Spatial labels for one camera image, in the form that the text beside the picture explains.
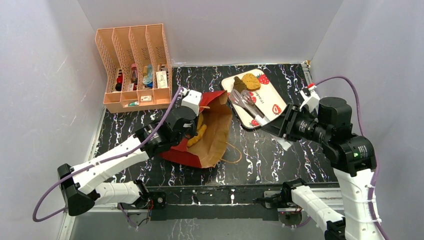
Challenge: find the red brown paper bag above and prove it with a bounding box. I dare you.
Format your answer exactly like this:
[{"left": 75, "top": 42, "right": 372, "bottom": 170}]
[{"left": 159, "top": 90, "right": 242, "bottom": 168}]

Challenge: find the brown twisted fake bread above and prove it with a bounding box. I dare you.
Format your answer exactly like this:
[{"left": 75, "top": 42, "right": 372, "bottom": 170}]
[{"left": 233, "top": 76, "right": 247, "bottom": 93}]

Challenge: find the round yellow fake bread slice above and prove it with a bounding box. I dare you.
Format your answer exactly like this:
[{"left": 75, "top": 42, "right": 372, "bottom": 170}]
[{"left": 241, "top": 73, "right": 261, "bottom": 92}]

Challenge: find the long yellow fake bread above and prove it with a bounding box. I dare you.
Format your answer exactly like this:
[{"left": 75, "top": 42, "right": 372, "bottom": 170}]
[{"left": 187, "top": 113, "right": 208, "bottom": 148}]

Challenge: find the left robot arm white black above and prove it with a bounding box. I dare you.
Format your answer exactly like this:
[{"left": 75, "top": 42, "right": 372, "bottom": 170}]
[{"left": 57, "top": 106, "right": 200, "bottom": 216}]

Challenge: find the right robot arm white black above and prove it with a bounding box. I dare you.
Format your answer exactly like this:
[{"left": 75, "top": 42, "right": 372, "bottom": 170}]
[{"left": 263, "top": 97, "right": 386, "bottom": 240}]

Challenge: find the small white label box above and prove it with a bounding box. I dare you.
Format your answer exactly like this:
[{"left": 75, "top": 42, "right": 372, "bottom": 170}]
[{"left": 140, "top": 95, "right": 152, "bottom": 102}]

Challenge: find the white card box in organizer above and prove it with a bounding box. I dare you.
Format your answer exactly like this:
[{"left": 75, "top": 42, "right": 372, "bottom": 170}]
[{"left": 156, "top": 70, "right": 169, "bottom": 89}]

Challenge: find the small green white tube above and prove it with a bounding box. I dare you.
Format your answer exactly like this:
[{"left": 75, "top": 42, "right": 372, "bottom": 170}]
[{"left": 127, "top": 101, "right": 140, "bottom": 107}]

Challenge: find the blue packet in organizer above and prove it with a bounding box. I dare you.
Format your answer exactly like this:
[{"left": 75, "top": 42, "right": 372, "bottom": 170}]
[{"left": 142, "top": 64, "right": 153, "bottom": 89}]

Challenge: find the pink brown bottle in organizer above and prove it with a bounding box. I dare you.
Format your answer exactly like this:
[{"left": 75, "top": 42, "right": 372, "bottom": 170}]
[{"left": 130, "top": 63, "right": 138, "bottom": 84}]

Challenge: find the strawberry print cutting board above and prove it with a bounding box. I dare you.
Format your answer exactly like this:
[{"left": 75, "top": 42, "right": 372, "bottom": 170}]
[{"left": 220, "top": 69, "right": 287, "bottom": 130}]

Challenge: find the red dark bottle in organizer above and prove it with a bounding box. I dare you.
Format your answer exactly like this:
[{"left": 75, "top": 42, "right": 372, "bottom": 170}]
[{"left": 114, "top": 73, "right": 123, "bottom": 92}]

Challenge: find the pink plastic file organizer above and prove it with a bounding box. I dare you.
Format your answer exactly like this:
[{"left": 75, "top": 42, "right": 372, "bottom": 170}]
[{"left": 95, "top": 23, "right": 173, "bottom": 113}]

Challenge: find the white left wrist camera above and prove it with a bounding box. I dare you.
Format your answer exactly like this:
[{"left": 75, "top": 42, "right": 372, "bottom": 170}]
[{"left": 180, "top": 87, "right": 203, "bottom": 116}]

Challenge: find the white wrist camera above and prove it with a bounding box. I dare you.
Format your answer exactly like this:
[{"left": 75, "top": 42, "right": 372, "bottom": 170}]
[
  {"left": 180, "top": 87, "right": 203, "bottom": 116},
  {"left": 300, "top": 83, "right": 320, "bottom": 113}
]

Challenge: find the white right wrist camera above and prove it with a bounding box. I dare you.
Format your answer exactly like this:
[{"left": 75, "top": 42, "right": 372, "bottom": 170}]
[{"left": 300, "top": 83, "right": 320, "bottom": 113}]

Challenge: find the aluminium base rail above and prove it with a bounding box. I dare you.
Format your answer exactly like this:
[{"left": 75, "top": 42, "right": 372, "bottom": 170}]
[{"left": 62, "top": 187, "right": 345, "bottom": 214}]

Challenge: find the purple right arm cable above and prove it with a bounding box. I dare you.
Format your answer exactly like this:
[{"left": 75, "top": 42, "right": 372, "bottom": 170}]
[{"left": 306, "top": 75, "right": 390, "bottom": 240}]

